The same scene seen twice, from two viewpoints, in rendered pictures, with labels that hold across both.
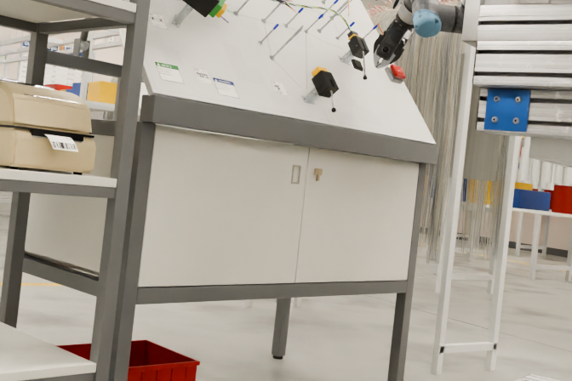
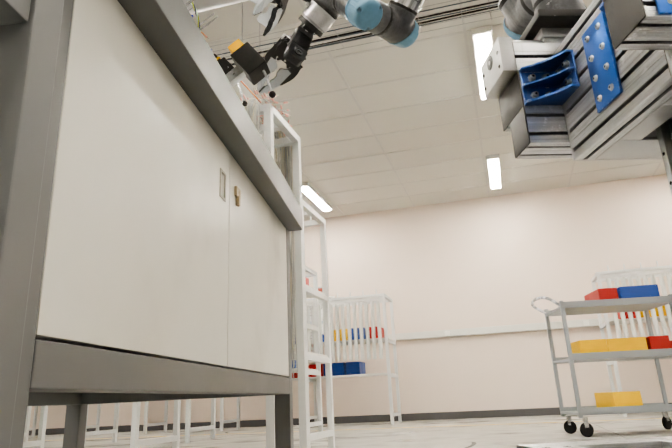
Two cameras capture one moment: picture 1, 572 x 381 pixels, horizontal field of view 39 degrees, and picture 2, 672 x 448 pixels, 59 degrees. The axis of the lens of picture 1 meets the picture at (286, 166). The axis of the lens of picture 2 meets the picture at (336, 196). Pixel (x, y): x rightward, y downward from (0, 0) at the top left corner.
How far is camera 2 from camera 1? 1.54 m
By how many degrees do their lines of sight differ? 42
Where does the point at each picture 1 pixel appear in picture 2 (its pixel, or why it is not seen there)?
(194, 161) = (131, 77)
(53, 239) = not seen: outside the picture
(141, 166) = not seen: hidden behind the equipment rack
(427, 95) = not seen: hidden behind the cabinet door
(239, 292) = (182, 374)
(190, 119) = not seen: outside the picture
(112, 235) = (21, 125)
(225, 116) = (183, 14)
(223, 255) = (164, 292)
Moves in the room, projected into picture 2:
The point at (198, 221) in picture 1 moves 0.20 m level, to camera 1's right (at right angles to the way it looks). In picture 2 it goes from (135, 206) to (278, 228)
